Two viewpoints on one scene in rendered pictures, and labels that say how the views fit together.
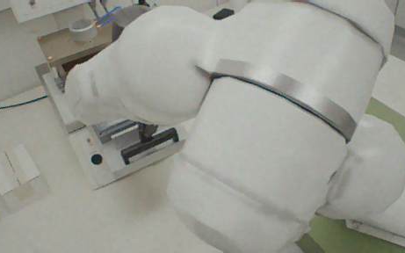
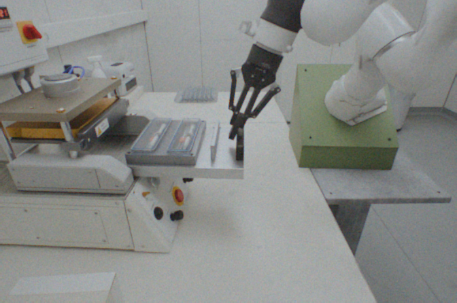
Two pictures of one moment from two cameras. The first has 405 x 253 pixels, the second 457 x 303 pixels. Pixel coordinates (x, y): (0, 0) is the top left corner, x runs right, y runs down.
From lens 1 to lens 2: 0.89 m
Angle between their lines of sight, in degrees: 52
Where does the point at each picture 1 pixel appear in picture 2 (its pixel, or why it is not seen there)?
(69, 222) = (192, 292)
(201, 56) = not seen: outside the picture
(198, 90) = not seen: outside the picture
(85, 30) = (74, 79)
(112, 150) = (214, 162)
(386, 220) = (381, 96)
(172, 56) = not seen: outside the picture
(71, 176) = (122, 266)
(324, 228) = (342, 136)
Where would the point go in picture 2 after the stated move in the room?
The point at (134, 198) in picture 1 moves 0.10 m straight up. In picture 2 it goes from (213, 224) to (211, 196)
